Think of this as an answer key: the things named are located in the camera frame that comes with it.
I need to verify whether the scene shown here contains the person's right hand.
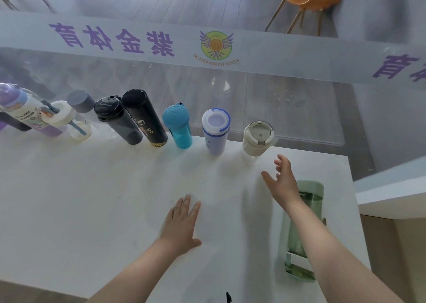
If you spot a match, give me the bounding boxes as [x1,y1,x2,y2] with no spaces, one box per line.
[261,154,304,210]

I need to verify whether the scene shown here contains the person's left hand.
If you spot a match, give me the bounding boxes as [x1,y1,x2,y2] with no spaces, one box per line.
[159,194,202,259]

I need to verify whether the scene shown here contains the clear bottle with beige lid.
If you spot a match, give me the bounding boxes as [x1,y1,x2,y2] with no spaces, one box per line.
[241,121,275,163]

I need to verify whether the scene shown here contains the green Xingzi bottle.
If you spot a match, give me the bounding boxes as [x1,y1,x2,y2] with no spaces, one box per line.
[284,179,327,282]

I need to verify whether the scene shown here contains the lavender bottle with white lid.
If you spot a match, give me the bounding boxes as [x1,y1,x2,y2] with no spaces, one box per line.
[202,108,231,157]

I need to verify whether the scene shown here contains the teal plastic bottle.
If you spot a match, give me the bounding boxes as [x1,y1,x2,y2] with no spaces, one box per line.
[162,102,193,150]

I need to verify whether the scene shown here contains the tall black thermos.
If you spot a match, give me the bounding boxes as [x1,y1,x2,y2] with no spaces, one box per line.
[121,89,169,148]

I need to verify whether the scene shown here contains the black bottle with strap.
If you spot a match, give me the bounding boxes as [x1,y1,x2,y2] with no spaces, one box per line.
[93,95,144,146]

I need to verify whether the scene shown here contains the clear cup with cream lid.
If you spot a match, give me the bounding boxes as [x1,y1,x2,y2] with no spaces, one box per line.
[41,99,93,142]

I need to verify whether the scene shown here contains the clear bottle with grey cap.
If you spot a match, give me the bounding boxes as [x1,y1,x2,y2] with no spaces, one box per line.
[66,90,100,135]

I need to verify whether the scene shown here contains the purple-lid printed white bottle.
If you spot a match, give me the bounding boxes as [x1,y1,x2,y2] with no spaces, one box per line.
[0,83,64,138]

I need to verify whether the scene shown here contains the dark grey flip-top bottle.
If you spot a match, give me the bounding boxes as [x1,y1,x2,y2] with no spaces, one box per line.
[0,111,32,132]

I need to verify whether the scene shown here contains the person's left forearm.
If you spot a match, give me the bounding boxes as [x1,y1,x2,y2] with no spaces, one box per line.
[86,239,187,303]

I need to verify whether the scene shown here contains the person's right forearm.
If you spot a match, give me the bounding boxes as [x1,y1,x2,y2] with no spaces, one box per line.
[286,199,405,303]

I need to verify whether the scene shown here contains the white table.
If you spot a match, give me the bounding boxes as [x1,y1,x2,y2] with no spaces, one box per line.
[0,123,372,303]

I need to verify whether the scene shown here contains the white ledge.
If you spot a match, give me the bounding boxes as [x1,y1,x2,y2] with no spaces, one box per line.
[353,156,426,220]

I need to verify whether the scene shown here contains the frosted band with purple print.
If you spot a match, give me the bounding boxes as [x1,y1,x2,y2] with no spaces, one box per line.
[0,12,426,91]

